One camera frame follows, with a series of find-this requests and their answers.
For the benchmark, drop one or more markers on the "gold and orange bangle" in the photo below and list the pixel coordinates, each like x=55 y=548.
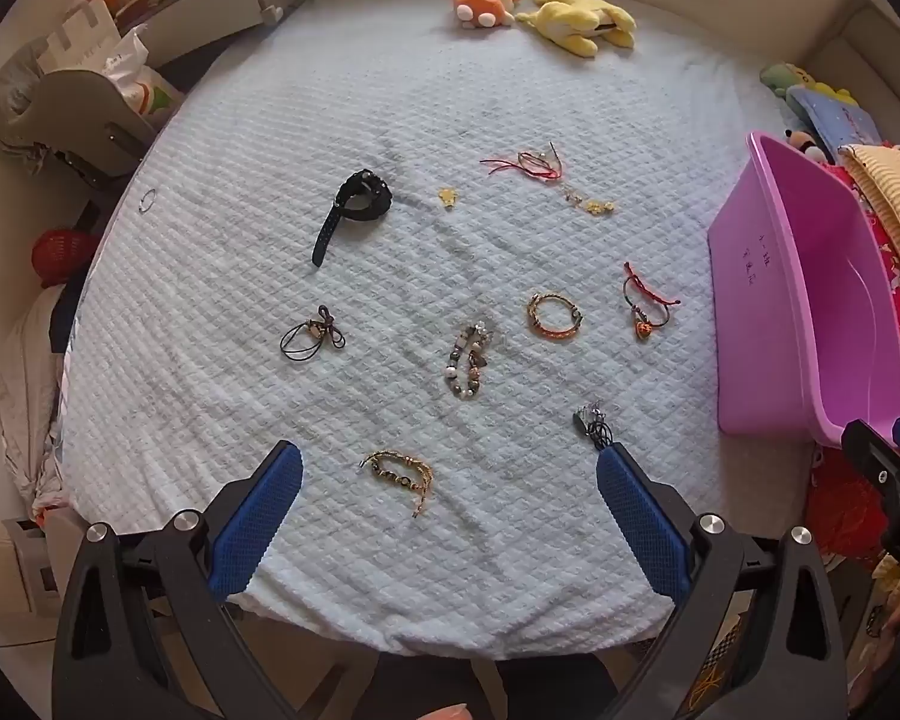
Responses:
x=551 y=331

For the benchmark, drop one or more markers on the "yellow striped blanket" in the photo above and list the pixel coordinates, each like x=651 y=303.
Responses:
x=896 y=195

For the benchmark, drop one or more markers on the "purple plastic tub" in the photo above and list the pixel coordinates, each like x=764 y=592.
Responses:
x=757 y=315

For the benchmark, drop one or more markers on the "dark tassel charm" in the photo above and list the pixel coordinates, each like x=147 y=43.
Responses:
x=589 y=420

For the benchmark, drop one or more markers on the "orange and white plush toy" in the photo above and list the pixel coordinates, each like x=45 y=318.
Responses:
x=484 y=4

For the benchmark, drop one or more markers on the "green plush toy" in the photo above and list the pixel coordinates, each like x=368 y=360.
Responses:
x=784 y=79

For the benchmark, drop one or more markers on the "black wrist watch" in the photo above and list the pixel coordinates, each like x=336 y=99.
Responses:
x=328 y=234

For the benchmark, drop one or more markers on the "small gold charm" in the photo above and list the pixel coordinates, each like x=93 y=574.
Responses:
x=448 y=199

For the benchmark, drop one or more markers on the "blue printed cushion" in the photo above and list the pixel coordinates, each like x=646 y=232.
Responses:
x=832 y=116

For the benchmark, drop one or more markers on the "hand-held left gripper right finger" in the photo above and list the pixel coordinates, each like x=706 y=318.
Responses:
x=641 y=517

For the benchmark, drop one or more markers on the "light blue quilted blanket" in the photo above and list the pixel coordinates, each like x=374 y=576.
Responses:
x=390 y=277

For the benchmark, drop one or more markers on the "yellow plush toy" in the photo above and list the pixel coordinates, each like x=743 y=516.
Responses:
x=577 y=19

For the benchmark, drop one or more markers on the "white plastic bag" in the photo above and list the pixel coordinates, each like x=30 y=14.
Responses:
x=139 y=75

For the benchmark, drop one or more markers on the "grey chair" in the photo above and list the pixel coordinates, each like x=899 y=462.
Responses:
x=67 y=101

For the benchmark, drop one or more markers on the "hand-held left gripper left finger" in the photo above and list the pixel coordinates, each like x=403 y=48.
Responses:
x=259 y=517

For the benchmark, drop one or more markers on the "red basket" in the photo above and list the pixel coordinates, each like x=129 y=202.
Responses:
x=60 y=255

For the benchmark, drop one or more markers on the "white paper bag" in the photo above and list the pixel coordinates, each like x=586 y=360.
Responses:
x=75 y=34

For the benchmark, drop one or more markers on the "person's left hand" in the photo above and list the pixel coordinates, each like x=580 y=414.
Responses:
x=446 y=713

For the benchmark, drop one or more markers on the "white storage box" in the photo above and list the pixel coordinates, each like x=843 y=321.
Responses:
x=34 y=566

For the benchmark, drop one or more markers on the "white crumpled sheet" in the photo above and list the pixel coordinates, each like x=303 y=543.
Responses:
x=34 y=405

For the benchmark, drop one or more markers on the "grey cabinet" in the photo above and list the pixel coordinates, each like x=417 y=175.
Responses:
x=202 y=15

